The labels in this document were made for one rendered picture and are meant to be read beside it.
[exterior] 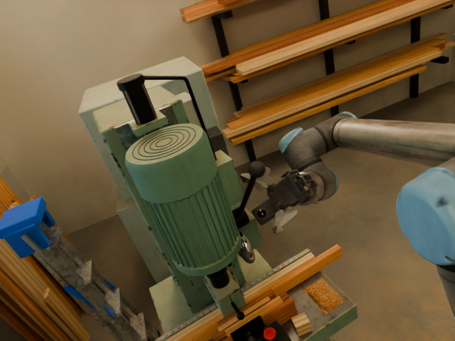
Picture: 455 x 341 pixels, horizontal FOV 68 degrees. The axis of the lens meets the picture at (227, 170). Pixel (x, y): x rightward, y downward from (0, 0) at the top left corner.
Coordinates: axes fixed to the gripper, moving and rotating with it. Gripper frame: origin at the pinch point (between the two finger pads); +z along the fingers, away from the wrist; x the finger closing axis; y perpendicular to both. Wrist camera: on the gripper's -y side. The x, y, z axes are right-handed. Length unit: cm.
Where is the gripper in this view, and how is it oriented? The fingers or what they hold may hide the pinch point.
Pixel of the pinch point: (254, 205)
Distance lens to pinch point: 74.8
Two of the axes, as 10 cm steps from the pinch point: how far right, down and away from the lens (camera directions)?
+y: 6.1, -5.8, -5.4
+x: 4.9, 8.1, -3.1
